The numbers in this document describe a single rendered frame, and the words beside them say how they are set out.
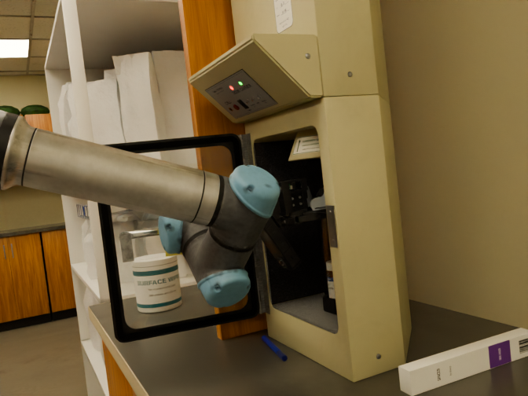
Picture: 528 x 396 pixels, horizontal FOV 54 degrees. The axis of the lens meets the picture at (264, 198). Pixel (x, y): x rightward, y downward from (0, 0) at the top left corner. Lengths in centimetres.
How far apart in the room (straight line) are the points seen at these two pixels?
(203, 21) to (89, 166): 60
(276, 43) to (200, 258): 35
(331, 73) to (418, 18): 50
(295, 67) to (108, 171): 33
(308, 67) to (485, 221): 56
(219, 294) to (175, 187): 19
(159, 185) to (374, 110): 40
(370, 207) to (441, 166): 42
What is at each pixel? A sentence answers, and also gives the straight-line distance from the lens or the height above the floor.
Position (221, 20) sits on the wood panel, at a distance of 121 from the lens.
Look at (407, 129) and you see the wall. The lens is 134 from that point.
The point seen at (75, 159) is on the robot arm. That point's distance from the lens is 68.
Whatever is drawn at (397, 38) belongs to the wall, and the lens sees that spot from 138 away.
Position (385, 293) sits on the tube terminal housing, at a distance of 92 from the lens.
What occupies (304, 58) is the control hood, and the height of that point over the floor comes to 147.
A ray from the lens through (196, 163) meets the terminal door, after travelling 108.
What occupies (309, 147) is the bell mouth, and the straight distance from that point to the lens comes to 94.
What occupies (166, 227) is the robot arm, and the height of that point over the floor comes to 123.
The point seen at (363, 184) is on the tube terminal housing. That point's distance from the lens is 87.
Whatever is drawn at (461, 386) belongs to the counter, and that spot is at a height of 94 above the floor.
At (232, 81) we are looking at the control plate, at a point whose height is 147.
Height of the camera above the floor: 130
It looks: 3 degrees down
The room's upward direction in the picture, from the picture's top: 6 degrees counter-clockwise
